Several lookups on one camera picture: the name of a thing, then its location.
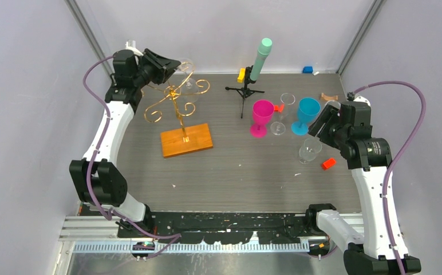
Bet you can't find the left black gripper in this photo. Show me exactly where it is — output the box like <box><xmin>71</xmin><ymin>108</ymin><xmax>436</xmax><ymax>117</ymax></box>
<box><xmin>133</xmin><ymin>50</ymin><xmax>180</xmax><ymax>89</ymax></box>

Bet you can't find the blue plastic wine glass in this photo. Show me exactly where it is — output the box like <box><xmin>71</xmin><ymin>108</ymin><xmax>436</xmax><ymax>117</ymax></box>
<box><xmin>291</xmin><ymin>97</ymin><xmax>321</xmax><ymax>136</ymax></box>

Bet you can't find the pink plastic wine glass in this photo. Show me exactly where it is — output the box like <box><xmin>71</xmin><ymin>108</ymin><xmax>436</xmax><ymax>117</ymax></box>
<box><xmin>250</xmin><ymin>100</ymin><xmax>274</xmax><ymax>138</ymax></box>

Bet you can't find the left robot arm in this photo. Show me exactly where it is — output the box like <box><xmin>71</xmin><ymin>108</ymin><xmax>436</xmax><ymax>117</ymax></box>
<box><xmin>69</xmin><ymin>48</ymin><xmax>181</xmax><ymax>237</ymax></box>

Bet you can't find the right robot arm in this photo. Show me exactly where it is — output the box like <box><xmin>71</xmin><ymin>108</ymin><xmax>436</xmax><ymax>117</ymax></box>
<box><xmin>292</xmin><ymin>91</ymin><xmax>421</xmax><ymax>274</ymax></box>

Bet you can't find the orange wooden rack base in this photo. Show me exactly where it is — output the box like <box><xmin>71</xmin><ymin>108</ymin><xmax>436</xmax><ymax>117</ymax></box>
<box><xmin>160</xmin><ymin>123</ymin><xmax>214</xmax><ymax>158</ymax></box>

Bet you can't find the tan curved wooden piece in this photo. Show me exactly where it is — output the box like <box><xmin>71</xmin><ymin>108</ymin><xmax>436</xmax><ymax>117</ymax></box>
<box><xmin>320</xmin><ymin>93</ymin><xmax>338</xmax><ymax>101</ymax></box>

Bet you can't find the red small block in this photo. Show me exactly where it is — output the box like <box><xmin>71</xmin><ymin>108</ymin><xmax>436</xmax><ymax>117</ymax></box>
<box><xmin>321</xmin><ymin>158</ymin><xmax>337</xmax><ymax>171</ymax></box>

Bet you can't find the orange flat block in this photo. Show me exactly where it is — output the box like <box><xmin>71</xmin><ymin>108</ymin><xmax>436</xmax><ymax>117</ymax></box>
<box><xmin>274</xmin><ymin>104</ymin><xmax>285</xmax><ymax>113</ymax></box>

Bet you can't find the blue small block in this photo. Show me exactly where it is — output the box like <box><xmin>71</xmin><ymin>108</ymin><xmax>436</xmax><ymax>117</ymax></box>
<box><xmin>302</xmin><ymin>66</ymin><xmax>314</xmax><ymax>74</ymax></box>

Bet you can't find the yellow small block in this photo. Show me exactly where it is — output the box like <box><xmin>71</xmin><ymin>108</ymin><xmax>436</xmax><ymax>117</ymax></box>
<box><xmin>236</xmin><ymin>68</ymin><xmax>246</xmax><ymax>83</ymax></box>

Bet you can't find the mint green microphone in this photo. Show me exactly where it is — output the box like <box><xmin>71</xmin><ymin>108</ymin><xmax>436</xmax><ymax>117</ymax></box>
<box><xmin>249</xmin><ymin>38</ymin><xmax>273</xmax><ymax>83</ymax></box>

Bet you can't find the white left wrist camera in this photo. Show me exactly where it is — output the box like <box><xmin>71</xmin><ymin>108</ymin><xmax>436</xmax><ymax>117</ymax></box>
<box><xmin>125</xmin><ymin>40</ymin><xmax>144</xmax><ymax>57</ymax></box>

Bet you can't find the gold wire glass rack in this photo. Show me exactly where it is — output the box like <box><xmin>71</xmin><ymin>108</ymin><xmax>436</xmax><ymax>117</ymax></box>
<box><xmin>143</xmin><ymin>64</ymin><xmax>210</xmax><ymax>128</ymax></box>

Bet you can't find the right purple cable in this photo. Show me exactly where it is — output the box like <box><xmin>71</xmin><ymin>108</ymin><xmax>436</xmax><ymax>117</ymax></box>
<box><xmin>348</xmin><ymin>80</ymin><xmax>427</xmax><ymax>275</ymax></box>

